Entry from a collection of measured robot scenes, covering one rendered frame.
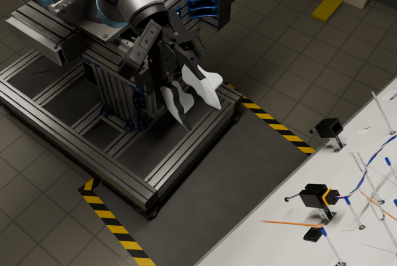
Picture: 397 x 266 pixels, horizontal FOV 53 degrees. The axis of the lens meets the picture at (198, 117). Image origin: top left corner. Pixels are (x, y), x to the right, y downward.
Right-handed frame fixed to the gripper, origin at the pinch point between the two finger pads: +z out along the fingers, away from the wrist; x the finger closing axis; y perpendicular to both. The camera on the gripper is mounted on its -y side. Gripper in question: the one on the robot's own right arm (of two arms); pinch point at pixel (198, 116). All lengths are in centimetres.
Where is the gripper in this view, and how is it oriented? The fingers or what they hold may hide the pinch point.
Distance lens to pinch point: 68.1
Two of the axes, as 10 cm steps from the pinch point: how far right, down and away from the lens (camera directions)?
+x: -5.6, 4.1, 7.1
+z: 5.1, 8.5, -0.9
